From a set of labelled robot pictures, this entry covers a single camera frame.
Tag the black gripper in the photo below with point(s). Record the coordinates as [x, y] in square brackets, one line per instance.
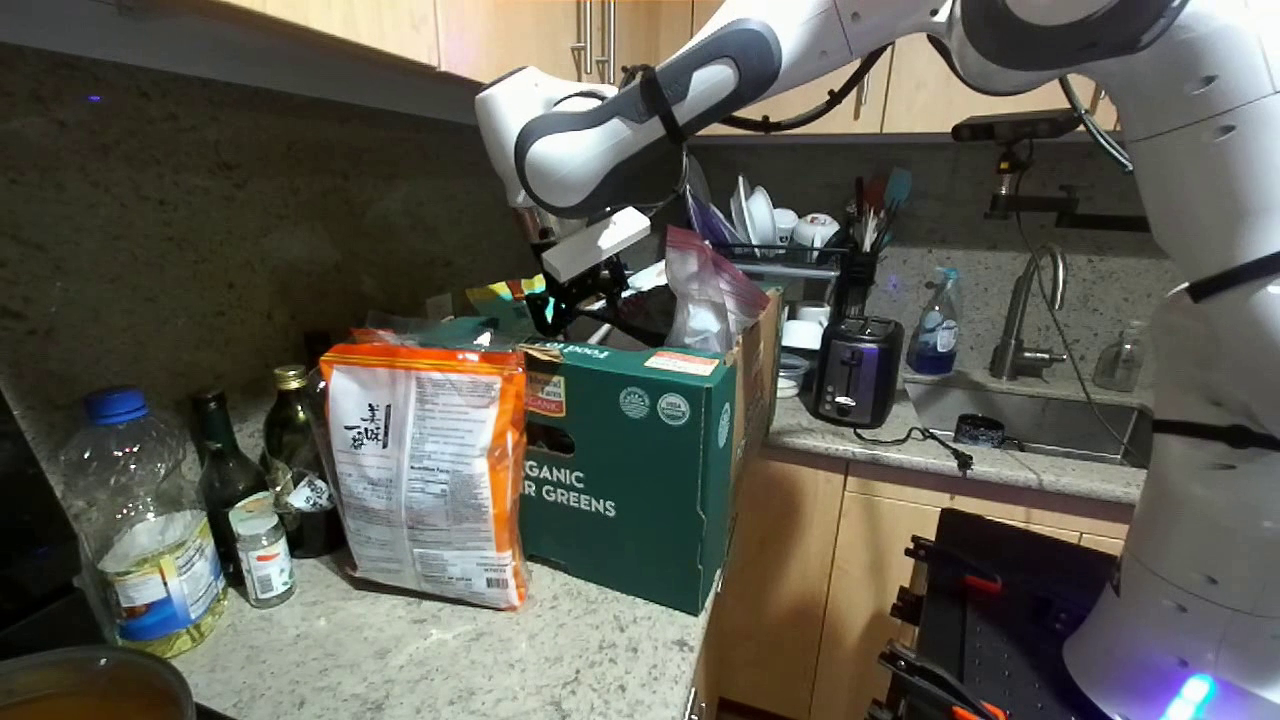
[584, 303]

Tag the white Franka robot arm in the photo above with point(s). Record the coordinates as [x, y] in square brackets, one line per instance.
[584, 126]

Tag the green brown cardboard produce box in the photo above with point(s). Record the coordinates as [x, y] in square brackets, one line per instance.
[665, 493]

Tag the teal organic snack bag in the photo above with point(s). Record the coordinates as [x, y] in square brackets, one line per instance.
[500, 298]

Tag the clear zip bag pink seal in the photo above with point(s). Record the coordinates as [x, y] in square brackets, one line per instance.
[705, 303]

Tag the white plate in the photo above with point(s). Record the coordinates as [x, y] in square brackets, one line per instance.
[755, 214]

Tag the dish drying rack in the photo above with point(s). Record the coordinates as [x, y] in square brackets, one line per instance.
[787, 265]

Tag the white plastic container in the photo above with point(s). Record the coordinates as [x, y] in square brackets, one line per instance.
[807, 335]

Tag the orange white noodle bag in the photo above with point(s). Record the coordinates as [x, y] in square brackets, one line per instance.
[425, 464]

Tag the white bowl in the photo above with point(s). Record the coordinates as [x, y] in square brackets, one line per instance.
[817, 231]

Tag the black utensil holder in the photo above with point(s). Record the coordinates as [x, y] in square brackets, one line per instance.
[854, 286]

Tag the black silver toaster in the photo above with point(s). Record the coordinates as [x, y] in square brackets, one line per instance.
[857, 375]

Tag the olive oil bottle gold cap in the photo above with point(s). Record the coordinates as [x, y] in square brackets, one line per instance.
[296, 441]

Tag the teal spatula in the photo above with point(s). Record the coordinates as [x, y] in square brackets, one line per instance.
[903, 187]

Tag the blue spray bottle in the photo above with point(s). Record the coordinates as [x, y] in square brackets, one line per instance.
[932, 335]

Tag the wooden lower cabinet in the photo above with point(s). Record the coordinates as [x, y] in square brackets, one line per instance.
[800, 586]

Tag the dark glass bottle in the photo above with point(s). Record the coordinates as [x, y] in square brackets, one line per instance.
[222, 464]

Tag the small jar white label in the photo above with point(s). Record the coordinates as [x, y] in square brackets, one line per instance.
[261, 552]

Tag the black sponge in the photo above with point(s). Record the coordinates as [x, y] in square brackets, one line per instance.
[981, 430]

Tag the steel kitchen faucet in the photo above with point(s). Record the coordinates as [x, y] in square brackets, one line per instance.
[1020, 321]

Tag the steel kitchen sink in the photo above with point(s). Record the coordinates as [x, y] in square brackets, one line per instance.
[1052, 422]

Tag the black orange bar clamp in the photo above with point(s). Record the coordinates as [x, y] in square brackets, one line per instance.
[981, 586]
[981, 710]

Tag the clear jug blue cap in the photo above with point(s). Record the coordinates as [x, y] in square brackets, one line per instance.
[142, 532]

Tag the clear soap dispenser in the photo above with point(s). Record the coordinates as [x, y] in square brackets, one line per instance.
[1122, 361]

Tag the dark pot orange soup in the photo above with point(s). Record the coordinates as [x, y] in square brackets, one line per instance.
[94, 685]

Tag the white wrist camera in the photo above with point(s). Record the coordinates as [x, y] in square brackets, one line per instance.
[602, 244]

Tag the black stereo camera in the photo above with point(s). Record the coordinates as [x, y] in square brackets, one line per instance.
[1014, 126]

